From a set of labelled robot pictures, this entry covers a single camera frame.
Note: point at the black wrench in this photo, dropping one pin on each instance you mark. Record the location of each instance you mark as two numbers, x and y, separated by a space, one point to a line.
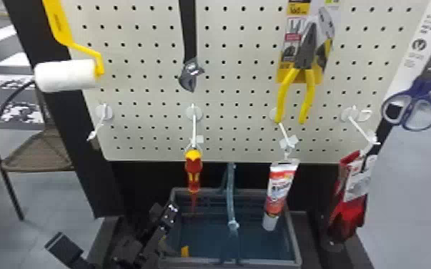
188 33

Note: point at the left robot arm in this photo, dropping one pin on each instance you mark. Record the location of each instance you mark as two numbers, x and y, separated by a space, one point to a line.
165 216

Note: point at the blue basket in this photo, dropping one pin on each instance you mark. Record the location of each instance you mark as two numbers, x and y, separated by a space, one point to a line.
207 236

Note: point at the black chair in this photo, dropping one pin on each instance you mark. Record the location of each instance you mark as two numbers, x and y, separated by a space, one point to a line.
38 154

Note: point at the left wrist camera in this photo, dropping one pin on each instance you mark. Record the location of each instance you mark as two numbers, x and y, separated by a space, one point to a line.
127 255

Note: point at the white pegboard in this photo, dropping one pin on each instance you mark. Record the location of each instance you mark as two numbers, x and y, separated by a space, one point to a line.
237 77

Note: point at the yellow paint roller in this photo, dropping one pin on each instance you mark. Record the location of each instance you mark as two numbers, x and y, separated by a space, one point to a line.
65 75

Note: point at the white glue tube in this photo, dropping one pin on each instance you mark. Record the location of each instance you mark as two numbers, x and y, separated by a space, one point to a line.
278 188

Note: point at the red gloves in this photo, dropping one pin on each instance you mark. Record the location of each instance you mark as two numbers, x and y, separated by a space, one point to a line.
350 214

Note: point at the blue scissors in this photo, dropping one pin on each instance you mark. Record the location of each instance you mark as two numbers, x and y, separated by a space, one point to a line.
421 90

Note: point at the red screwdriver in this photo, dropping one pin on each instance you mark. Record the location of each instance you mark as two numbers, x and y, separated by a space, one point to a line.
193 169

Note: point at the yellow pliers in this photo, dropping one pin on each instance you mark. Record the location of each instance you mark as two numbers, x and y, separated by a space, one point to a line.
307 49

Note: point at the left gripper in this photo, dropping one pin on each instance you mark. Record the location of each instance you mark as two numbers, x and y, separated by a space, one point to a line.
155 244

